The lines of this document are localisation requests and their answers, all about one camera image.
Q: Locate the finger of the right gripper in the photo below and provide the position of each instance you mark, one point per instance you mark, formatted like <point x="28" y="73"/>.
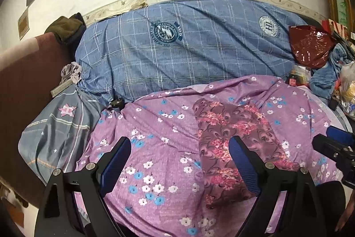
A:
<point x="343" y="137"/>

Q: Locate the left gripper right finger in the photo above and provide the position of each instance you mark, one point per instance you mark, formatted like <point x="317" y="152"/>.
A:
<point x="249" y="164"/>

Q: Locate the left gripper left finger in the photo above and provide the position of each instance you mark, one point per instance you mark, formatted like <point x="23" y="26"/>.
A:
<point x="111" y="165"/>

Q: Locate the purple pink floral garment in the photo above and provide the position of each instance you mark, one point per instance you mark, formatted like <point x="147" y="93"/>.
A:
<point x="218" y="124"/>

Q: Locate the person's right hand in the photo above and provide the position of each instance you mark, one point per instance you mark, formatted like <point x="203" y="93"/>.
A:
<point x="347" y="213"/>

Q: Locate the white plastic bag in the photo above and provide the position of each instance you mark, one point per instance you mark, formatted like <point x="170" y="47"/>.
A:
<point x="347" y="89"/>

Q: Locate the blue denim garment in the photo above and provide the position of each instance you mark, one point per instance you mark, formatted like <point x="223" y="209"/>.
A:
<point x="323" y="80"/>

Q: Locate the purple floral bed sheet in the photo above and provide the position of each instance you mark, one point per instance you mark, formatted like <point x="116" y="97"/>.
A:
<point x="180" y="179"/>

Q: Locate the small black clip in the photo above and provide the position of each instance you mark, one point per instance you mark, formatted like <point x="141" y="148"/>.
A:
<point x="117" y="104"/>

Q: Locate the small dark red bottle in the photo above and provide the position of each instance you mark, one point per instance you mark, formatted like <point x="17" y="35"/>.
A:
<point x="292" y="78"/>

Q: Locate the dark red plastic bag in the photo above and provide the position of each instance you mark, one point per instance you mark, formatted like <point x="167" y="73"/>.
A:
<point x="310" y="45"/>

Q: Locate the small grey crumpled cloth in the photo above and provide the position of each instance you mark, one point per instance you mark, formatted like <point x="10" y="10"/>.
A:
<point x="71" y="72"/>

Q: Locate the brown wooden headboard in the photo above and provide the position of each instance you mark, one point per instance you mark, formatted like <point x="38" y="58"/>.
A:
<point x="29" y="71"/>

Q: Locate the blue plaid duvet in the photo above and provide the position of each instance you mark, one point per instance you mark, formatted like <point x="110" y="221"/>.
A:
<point x="180" y="43"/>

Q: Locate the olive green cloth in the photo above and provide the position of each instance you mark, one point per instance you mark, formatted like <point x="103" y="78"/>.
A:
<point x="67" y="29"/>

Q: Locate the small wall plate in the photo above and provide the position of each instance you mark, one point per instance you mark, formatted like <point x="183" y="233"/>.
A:
<point x="23" y="24"/>

